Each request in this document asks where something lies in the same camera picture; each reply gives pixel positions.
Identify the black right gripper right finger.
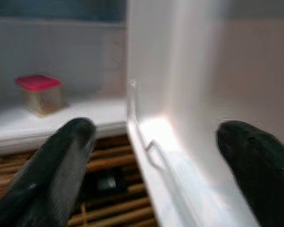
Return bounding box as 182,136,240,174
216,120,284,227

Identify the wooden slatted rack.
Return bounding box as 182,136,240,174
0,134,158,227

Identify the small grey steel fridge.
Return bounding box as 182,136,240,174
0,0,284,227

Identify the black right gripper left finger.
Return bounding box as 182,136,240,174
0,118,97,227

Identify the red-lidded food container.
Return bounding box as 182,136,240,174
15,74,68,117

